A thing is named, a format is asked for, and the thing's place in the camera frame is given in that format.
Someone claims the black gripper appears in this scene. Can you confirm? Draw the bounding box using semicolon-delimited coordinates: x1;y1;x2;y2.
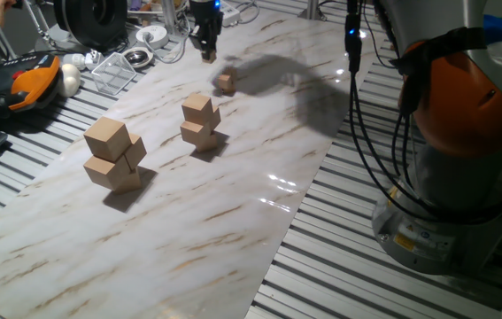
188;0;225;55

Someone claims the bare person hand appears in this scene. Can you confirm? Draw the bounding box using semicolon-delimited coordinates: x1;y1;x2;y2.
0;0;17;28

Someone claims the white power strip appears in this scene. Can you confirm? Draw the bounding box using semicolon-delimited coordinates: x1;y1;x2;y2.
218;0;242;27

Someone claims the white round socket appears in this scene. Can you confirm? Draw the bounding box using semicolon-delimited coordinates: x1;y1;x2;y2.
135;25;170;50

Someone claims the medium wooden cube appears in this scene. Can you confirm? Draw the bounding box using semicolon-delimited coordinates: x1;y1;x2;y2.
181;92;214;126
179;120;210;148

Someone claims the round metal bowl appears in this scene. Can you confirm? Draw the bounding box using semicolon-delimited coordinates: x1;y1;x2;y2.
121;46;154;69

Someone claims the clear plastic box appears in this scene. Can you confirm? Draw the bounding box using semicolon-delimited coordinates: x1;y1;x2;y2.
90;51;138;97

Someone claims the large wooden cube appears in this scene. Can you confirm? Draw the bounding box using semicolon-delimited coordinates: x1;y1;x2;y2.
112;167;143;194
124;132;148;172
83;154;131;192
83;117;132;163

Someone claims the white plug adapter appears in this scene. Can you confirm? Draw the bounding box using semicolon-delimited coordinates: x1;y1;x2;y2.
62;49;104;72

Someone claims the black spool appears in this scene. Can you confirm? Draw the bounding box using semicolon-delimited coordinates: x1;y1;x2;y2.
53;0;128;51

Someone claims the white egg shaped ball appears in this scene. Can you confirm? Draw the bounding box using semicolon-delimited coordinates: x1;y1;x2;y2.
58;63;82;98

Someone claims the orange and black teach pendant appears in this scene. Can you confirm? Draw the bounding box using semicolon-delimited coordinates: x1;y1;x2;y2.
0;52;64;121

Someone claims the white marble pattern sheet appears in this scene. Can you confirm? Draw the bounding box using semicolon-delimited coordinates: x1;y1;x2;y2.
0;8;382;319

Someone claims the white cable loop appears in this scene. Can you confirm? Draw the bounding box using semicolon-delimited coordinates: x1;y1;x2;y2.
143;11;192;66

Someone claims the thin metal post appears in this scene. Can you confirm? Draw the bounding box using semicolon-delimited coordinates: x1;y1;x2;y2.
161;0;177;35

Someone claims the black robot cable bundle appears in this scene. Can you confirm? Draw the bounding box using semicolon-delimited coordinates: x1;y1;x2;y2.
343;0;502;225

